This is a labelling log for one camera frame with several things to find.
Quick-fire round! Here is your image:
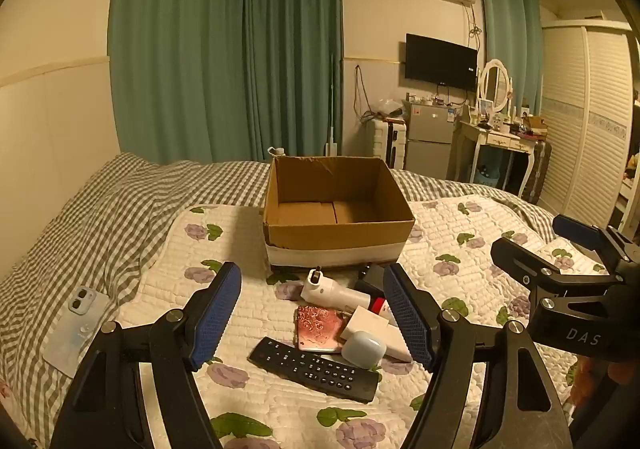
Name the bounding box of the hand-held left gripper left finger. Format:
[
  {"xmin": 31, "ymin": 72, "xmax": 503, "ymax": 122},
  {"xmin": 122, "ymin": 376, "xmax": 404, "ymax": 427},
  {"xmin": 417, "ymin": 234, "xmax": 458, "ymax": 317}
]
[{"xmin": 50, "ymin": 261, "xmax": 243, "ymax": 449}]

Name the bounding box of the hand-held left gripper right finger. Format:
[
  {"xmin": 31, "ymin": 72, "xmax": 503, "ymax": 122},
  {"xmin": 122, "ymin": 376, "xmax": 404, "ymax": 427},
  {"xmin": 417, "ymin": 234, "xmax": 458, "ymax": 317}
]
[{"xmin": 382, "ymin": 263, "xmax": 573, "ymax": 449}]

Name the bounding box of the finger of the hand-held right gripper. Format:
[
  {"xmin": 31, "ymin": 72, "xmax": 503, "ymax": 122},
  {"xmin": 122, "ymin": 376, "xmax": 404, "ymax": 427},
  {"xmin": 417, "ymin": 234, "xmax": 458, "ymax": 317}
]
[
  {"xmin": 552, "ymin": 214, "xmax": 640, "ymax": 275},
  {"xmin": 490, "ymin": 238, "xmax": 621, "ymax": 301}
]

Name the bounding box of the red and white tube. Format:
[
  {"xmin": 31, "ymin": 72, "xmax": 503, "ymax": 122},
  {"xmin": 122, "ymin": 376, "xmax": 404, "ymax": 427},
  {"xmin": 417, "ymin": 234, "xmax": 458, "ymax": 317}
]
[{"xmin": 369, "ymin": 298, "xmax": 396, "ymax": 327}]

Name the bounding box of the white rectangular box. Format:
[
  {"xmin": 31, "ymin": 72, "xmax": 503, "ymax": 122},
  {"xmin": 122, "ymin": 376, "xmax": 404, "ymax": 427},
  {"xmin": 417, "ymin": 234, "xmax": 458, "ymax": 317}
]
[{"xmin": 341, "ymin": 306, "xmax": 413, "ymax": 362}]

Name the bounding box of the black power adapter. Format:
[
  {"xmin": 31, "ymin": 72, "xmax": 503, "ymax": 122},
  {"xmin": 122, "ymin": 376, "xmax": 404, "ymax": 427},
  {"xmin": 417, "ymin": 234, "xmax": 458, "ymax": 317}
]
[{"xmin": 356, "ymin": 265, "xmax": 388, "ymax": 297}]

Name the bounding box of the pale blue earbud case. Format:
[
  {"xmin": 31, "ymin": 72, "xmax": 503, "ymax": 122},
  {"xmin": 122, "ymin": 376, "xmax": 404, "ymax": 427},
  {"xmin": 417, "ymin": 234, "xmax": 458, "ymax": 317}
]
[{"xmin": 341, "ymin": 330, "xmax": 386, "ymax": 370}]

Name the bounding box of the white handheld appliance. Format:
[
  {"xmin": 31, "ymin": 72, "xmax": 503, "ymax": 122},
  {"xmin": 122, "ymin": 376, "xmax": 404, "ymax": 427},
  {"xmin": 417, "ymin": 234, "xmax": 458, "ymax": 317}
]
[{"xmin": 299, "ymin": 268, "xmax": 373, "ymax": 312}]

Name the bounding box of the pink patterned card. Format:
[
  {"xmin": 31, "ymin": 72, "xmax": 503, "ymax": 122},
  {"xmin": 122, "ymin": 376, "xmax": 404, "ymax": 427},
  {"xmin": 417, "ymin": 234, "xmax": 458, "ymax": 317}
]
[{"xmin": 295, "ymin": 305, "xmax": 351, "ymax": 354}]

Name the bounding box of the brown cardboard box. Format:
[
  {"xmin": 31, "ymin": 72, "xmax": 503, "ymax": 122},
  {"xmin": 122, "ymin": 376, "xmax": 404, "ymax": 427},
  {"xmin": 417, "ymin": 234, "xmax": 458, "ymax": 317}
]
[{"xmin": 262, "ymin": 155, "xmax": 417, "ymax": 275}]

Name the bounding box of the black remote control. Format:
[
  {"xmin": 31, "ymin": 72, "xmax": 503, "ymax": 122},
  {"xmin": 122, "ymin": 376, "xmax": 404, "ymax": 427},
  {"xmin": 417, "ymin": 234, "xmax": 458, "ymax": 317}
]
[{"xmin": 249, "ymin": 336, "xmax": 380, "ymax": 405}]

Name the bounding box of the person's right hand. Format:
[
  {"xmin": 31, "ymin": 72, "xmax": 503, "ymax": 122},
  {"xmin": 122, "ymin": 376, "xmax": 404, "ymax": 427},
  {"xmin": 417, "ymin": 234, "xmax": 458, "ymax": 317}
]
[{"xmin": 572, "ymin": 358, "xmax": 640, "ymax": 407}]

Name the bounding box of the brown suitcase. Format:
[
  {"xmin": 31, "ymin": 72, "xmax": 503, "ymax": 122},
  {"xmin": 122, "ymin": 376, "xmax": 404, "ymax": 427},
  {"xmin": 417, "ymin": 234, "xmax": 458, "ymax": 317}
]
[{"xmin": 522, "ymin": 141, "xmax": 553, "ymax": 204}]

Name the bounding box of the white louvred wardrobe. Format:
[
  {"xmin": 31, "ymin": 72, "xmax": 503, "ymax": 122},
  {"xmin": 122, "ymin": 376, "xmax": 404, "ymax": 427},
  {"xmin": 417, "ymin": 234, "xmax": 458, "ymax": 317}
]
[{"xmin": 537, "ymin": 19, "xmax": 638, "ymax": 230}]

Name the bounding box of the white floral quilt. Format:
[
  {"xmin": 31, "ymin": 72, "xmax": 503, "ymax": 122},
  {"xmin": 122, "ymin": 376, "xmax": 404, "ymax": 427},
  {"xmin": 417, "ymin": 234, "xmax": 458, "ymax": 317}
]
[{"xmin": 117, "ymin": 196, "xmax": 616, "ymax": 449}]

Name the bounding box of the white dressing table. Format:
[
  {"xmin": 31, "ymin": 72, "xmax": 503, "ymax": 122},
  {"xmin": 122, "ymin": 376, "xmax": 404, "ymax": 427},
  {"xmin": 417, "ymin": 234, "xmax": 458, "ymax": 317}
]
[{"xmin": 452, "ymin": 119, "xmax": 541, "ymax": 202}]

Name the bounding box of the phone in pale blue case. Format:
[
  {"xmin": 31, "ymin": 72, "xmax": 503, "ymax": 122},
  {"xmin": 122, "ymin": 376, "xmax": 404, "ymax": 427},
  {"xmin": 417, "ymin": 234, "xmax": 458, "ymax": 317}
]
[{"xmin": 44, "ymin": 286, "xmax": 111, "ymax": 375}]

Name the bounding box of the silver refrigerator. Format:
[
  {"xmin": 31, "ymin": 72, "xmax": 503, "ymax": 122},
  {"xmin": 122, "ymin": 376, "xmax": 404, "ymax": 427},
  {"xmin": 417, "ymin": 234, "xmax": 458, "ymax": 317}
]
[{"xmin": 402, "ymin": 101, "xmax": 463, "ymax": 180}]

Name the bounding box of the white oval vanity mirror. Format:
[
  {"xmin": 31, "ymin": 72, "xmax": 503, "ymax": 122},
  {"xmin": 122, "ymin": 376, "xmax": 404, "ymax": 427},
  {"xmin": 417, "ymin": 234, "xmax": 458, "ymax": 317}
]
[{"xmin": 477, "ymin": 59, "xmax": 515, "ymax": 114}]

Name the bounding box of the white suitcase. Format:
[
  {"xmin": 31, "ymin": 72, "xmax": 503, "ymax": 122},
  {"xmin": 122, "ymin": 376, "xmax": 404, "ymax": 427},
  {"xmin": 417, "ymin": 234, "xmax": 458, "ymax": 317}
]
[{"xmin": 370, "ymin": 118, "xmax": 411, "ymax": 170}]

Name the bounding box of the clear plastic bag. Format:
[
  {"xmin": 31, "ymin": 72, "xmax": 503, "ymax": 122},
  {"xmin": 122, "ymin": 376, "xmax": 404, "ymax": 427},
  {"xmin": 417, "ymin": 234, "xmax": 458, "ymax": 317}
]
[{"xmin": 372, "ymin": 98, "xmax": 405, "ymax": 117}]

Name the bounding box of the pale green window curtain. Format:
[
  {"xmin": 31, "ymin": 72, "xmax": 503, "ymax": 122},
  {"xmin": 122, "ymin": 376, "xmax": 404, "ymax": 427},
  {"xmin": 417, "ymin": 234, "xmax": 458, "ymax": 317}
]
[{"xmin": 477, "ymin": 0, "xmax": 543, "ymax": 114}]

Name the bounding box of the wide green curtain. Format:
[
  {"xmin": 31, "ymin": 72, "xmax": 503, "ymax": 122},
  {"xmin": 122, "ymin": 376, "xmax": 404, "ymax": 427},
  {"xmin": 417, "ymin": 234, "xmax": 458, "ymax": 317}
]
[{"xmin": 107, "ymin": 0, "xmax": 248, "ymax": 164}]

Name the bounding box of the narrow green curtain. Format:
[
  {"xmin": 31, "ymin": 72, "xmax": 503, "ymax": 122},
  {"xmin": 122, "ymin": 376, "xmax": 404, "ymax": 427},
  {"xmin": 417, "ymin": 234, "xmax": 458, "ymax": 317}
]
[{"xmin": 242, "ymin": 0, "xmax": 346, "ymax": 162}]

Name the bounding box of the black wall television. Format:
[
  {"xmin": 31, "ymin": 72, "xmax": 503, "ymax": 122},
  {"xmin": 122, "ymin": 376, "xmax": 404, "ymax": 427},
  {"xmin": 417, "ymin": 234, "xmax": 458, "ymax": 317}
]
[{"xmin": 404, "ymin": 33, "xmax": 478, "ymax": 92}]

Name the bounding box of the hanging black cable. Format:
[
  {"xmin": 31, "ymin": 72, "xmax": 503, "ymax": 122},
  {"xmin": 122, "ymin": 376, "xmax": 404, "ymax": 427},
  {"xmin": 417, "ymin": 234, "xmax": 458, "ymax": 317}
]
[{"xmin": 352, "ymin": 64, "xmax": 371, "ymax": 122}]

